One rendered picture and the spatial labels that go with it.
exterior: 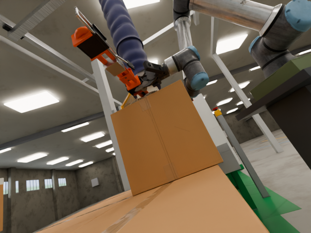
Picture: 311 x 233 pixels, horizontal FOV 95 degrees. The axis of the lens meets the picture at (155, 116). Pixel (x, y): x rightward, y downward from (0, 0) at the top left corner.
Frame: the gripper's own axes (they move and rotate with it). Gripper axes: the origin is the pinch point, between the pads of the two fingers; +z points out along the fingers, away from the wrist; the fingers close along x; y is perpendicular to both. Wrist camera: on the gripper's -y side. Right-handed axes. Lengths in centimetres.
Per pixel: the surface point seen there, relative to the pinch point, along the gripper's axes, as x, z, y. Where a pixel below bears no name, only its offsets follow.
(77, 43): -2.6, 1.6, -36.6
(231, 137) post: -41, -51, 118
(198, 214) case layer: -53, -17, -46
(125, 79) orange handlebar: -1.5, 0.4, -9.0
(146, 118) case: -23.1, -1.4, -4.2
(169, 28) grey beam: 217, -60, 186
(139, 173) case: -45.4, 9.7, -4.7
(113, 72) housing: -2.9, 1.1, -18.5
